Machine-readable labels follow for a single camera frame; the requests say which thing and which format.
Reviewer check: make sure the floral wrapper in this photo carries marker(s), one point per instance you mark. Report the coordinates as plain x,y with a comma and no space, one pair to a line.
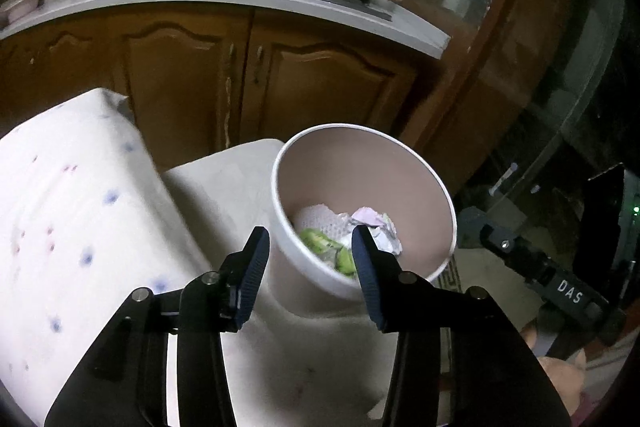
390,239

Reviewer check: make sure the white paper cup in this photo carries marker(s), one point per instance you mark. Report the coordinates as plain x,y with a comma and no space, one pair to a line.
400,177

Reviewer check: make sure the white paper tissue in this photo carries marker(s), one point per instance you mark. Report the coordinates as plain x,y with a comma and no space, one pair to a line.
320,219

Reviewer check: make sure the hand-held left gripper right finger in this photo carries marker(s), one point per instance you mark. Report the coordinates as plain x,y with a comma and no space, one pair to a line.
367,282

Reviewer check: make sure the small green wrapper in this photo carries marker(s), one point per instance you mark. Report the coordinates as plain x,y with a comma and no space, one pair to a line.
330,252

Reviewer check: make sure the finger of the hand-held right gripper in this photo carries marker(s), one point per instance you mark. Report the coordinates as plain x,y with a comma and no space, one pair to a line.
530,259

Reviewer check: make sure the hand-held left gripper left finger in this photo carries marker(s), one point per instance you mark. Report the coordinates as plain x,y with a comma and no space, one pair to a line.
252,277

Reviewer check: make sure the wooden lower cabinets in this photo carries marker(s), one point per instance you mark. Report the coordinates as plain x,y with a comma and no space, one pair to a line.
310,87

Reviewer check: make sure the pale pink paper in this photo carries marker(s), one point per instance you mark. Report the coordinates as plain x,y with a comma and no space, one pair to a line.
367,216

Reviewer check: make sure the white dotted cloth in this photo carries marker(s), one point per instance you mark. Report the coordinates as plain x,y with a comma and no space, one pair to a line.
75,232

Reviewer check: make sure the pink plastic container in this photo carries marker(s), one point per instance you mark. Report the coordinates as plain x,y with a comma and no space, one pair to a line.
20,7

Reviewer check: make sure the person's right hand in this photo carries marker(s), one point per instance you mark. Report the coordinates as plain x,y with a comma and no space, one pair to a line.
560,379

